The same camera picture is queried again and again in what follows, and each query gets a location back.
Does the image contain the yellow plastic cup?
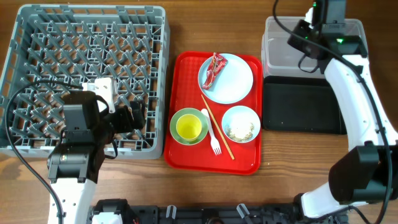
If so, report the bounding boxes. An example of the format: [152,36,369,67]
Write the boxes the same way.
[176,114,202,142]

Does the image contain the red snack wrapper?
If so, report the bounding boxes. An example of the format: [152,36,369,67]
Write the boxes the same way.
[201,52,228,90]

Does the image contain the light blue small bowl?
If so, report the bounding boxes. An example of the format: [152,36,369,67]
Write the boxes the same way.
[221,106,261,144]

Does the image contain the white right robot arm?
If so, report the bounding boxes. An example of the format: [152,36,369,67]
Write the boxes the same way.
[289,1,397,219]

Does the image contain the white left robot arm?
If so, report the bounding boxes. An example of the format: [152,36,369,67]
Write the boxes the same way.
[47,91,145,223]

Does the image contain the clear plastic waste bin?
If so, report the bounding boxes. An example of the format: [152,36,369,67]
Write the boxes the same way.
[261,16,368,79]

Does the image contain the black food waste tray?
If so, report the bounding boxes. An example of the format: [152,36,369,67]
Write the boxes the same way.
[262,76,347,135]

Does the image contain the grey plastic dishwasher rack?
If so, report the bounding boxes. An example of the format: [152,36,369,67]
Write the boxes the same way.
[1,4,170,159]

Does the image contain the red plastic tray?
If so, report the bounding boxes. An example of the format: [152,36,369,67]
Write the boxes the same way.
[164,51,263,175]

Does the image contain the green saucer bowl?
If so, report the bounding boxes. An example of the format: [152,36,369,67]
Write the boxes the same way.
[170,108,208,146]

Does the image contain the wooden chopstick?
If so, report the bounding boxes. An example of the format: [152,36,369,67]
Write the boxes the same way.
[201,95,235,160]

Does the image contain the white plastic fork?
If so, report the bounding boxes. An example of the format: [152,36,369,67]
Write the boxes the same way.
[201,108,221,155]

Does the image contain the rice and nut leftovers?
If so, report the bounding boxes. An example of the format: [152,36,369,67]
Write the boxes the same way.
[226,122,254,142]

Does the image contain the large light blue plate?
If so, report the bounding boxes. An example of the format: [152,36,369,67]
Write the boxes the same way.
[198,54,254,105]

